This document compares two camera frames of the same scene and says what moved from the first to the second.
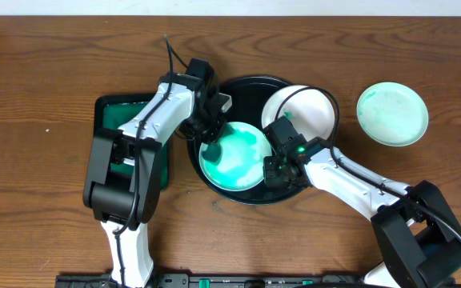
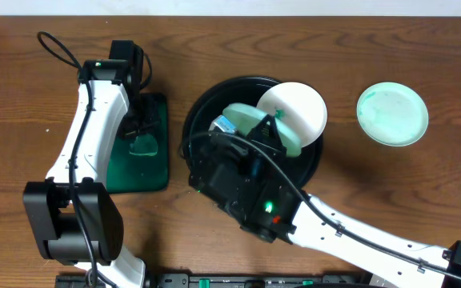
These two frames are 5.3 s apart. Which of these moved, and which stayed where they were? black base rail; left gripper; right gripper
Moved: left gripper; right gripper
Stayed: black base rail
